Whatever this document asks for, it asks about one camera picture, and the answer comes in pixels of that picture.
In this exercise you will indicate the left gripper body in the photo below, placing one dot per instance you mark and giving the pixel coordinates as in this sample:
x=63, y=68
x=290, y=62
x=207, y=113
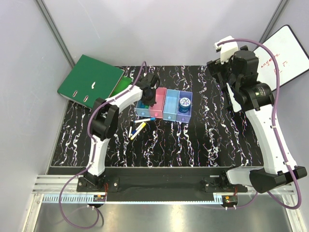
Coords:
x=150, y=100

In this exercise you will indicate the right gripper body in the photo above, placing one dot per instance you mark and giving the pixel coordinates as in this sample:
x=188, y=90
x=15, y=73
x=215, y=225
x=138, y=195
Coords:
x=216, y=66

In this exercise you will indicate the light blue bin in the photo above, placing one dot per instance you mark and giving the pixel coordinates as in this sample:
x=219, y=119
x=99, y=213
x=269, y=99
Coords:
x=142, y=112
x=171, y=105

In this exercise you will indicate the blue cleaning gel jar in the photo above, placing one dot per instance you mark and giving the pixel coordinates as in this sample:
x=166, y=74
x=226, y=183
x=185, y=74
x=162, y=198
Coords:
x=184, y=105

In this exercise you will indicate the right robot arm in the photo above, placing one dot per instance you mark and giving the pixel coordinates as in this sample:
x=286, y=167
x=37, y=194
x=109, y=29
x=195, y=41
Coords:
x=236, y=72

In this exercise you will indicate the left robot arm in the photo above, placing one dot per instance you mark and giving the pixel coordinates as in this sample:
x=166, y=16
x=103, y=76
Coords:
x=103, y=122

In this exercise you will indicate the pink bin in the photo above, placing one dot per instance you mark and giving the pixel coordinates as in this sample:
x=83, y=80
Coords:
x=157, y=109

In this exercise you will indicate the white blue-capped marker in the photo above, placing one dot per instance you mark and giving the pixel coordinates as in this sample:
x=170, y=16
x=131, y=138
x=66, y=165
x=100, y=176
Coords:
x=145, y=120

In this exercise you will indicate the yellow-tipped white marker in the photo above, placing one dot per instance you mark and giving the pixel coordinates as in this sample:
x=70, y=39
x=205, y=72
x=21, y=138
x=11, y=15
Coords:
x=140, y=126

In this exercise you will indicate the green transparent folder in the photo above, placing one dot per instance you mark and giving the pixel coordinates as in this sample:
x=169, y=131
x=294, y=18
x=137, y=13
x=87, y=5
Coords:
x=121, y=85

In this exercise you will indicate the thin white pen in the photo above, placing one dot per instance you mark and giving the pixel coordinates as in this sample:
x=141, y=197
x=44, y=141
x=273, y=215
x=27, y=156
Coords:
x=130, y=131

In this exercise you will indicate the white marker blue tip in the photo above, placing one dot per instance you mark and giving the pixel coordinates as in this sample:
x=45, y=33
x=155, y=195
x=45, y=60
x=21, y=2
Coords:
x=135, y=134

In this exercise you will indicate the purple bin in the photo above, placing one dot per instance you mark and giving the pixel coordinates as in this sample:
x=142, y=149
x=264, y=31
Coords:
x=184, y=118

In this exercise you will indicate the white whiteboard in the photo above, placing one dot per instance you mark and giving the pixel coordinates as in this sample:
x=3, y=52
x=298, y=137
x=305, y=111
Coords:
x=290, y=55

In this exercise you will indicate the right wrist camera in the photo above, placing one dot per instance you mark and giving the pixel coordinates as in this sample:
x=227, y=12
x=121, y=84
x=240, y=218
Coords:
x=226, y=49

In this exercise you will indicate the green ring binder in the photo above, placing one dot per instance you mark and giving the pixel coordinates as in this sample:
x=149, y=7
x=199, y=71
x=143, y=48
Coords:
x=89, y=80

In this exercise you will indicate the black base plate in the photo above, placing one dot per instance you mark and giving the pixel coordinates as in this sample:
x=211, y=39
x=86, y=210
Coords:
x=163, y=185

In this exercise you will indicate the aluminium frame rail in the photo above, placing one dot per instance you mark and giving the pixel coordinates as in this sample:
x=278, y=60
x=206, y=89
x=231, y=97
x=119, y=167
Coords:
x=59, y=186

